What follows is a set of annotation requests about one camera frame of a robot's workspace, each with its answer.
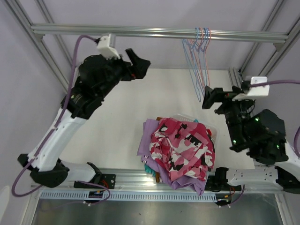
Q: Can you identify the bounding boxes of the aluminium frame left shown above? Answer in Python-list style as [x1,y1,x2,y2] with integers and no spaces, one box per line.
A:
[1,0,72,93]

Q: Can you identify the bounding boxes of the blue wire hanger floral trousers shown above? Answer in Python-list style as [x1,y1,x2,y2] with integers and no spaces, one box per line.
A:
[181,38,203,103]

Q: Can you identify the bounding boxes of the aluminium frame right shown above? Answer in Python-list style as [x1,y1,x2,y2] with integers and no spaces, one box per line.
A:
[228,0,300,86]

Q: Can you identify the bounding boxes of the white plastic basket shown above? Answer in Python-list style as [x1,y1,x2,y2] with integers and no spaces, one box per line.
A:
[172,114,218,143]

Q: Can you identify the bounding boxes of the pink floral trousers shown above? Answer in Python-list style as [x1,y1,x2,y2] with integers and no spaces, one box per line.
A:
[149,118,215,181]

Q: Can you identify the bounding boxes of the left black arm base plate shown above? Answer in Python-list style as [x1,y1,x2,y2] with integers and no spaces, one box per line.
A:
[74,173,116,189]

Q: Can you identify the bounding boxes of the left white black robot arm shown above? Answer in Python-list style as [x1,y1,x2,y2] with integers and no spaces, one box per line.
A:
[18,48,150,188]

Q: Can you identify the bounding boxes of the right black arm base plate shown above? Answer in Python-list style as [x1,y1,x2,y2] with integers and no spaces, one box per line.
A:
[205,176,242,192]

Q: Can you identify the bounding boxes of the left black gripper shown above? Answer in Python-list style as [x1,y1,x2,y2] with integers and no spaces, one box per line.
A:
[97,49,150,99]

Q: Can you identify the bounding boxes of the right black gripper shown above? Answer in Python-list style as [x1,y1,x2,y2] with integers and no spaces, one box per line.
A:
[200,85,252,148]

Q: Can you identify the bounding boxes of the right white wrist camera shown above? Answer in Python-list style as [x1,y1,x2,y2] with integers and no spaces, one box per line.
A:
[233,76,270,101]

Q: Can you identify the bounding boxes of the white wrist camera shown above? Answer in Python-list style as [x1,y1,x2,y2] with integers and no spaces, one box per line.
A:
[233,76,270,101]
[97,33,120,60]

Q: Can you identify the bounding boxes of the blue wire hanger teal trousers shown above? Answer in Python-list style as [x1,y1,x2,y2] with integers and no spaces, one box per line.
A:
[198,27,210,86]

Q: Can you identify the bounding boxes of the blue wire hanger lilac trousers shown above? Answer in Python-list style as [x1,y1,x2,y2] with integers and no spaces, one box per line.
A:
[182,28,208,102]

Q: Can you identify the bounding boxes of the aluminium hanging rail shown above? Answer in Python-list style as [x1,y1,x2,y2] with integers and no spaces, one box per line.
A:
[30,23,289,44]

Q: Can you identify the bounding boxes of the white slotted cable duct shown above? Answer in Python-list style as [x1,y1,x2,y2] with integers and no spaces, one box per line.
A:
[40,190,217,203]

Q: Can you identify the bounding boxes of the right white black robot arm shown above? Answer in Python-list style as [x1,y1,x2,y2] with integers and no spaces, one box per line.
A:
[202,86,300,194]

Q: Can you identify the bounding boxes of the aluminium frame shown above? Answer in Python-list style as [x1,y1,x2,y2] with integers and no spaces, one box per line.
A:
[1,0,72,93]
[228,0,300,86]

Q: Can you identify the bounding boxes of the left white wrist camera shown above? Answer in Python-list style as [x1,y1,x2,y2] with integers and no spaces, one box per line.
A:
[97,33,120,60]

